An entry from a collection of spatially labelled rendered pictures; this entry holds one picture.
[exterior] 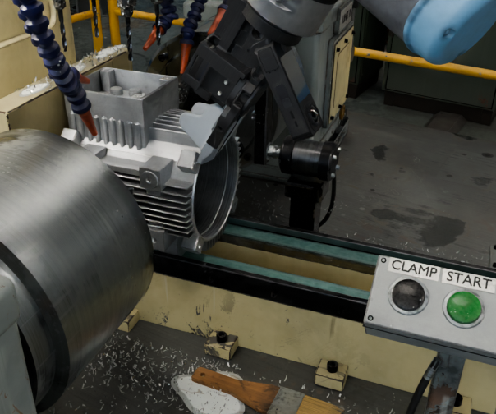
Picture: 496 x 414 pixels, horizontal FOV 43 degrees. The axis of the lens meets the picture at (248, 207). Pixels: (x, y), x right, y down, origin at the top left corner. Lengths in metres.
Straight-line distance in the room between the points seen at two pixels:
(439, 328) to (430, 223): 0.68
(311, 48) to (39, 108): 0.57
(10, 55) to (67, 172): 0.39
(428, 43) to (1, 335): 0.42
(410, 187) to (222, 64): 0.77
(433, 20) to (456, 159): 0.99
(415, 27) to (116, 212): 0.33
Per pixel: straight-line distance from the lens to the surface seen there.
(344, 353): 0.88
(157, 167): 0.80
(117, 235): 0.64
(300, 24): 0.67
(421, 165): 1.50
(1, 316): 0.48
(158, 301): 0.95
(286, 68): 0.70
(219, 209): 0.95
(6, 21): 1.01
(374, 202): 1.31
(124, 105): 0.84
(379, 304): 0.61
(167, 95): 0.88
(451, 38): 0.59
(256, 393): 0.86
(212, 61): 0.71
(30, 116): 0.85
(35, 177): 0.62
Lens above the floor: 1.43
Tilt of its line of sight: 30 degrees down
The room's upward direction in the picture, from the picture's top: 1 degrees clockwise
